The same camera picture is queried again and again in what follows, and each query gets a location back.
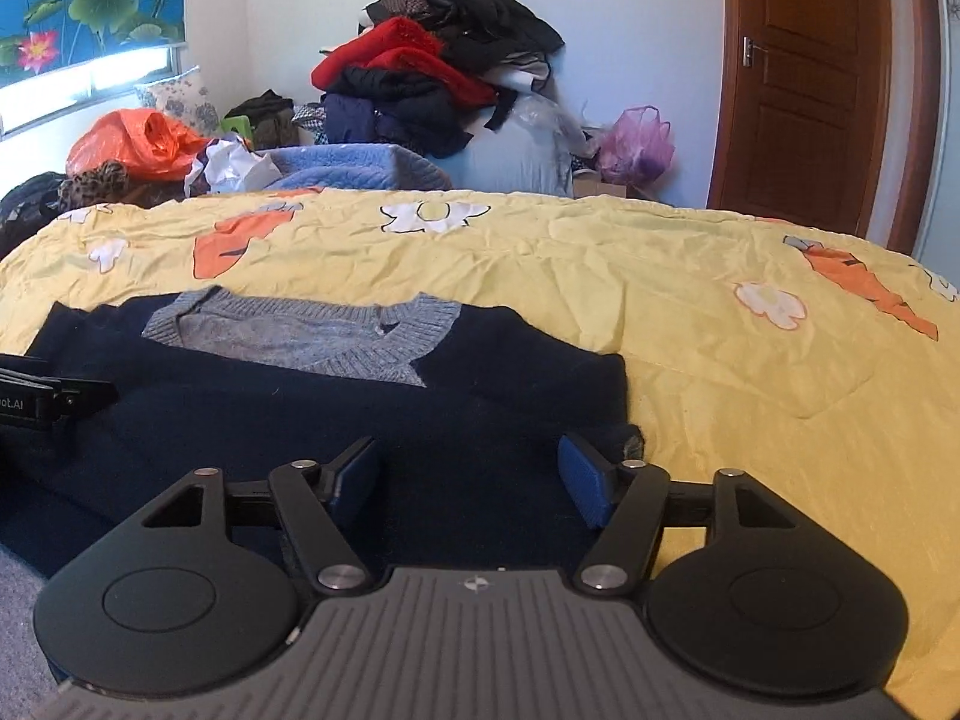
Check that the lotus print window blind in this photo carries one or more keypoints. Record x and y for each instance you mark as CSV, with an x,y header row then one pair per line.
x,y
82,0

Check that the black bag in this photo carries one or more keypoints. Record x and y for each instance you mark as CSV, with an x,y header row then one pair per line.
x,y
26,206

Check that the floral pillow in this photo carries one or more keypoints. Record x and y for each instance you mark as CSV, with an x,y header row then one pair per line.
x,y
184,101

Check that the black garment pile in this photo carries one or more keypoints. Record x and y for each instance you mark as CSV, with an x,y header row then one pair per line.
x,y
480,11

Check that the cardboard box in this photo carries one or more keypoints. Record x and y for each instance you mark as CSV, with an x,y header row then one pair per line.
x,y
600,184

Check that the light blue fleece blanket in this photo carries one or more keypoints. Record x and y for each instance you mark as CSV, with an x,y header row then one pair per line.
x,y
352,169

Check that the clear plastic bag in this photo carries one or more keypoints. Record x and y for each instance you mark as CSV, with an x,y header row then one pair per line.
x,y
544,120

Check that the dark olive garment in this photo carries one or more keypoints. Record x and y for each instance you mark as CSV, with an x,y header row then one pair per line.
x,y
264,116

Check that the purple plastic bag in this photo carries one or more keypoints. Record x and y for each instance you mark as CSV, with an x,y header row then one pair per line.
x,y
637,142

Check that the white crumpled plastic bag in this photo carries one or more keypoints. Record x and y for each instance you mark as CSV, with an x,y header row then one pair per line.
x,y
229,163

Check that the navy and grey knit sweater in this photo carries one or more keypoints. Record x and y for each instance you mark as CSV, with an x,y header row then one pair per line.
x,y
300,420

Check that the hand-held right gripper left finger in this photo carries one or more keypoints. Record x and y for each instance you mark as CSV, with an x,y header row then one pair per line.
x,y
357,478

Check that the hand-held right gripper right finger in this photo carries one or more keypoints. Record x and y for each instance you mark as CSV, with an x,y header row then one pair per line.
x,y
583,481

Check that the yellow carrot print quilt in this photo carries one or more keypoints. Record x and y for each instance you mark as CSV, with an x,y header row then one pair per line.
x,y
675,330

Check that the brown wooden door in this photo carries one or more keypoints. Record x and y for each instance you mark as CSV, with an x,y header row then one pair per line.
x,y
802,82

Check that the orange plastic bag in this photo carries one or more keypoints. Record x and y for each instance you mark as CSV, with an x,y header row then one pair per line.
x,y
135,141

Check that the navy padded jacket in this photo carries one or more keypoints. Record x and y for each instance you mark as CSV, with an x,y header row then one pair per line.
x,y
397,109

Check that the leopard print cloth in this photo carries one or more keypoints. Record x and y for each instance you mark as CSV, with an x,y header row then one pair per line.
x,y
94,184

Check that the window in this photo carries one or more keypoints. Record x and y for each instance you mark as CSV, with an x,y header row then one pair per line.
x,y
82,86

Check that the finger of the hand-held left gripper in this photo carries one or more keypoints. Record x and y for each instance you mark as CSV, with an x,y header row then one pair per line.
x,y
84,399

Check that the red garment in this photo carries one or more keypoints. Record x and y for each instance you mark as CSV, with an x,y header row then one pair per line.
x,y
397,60

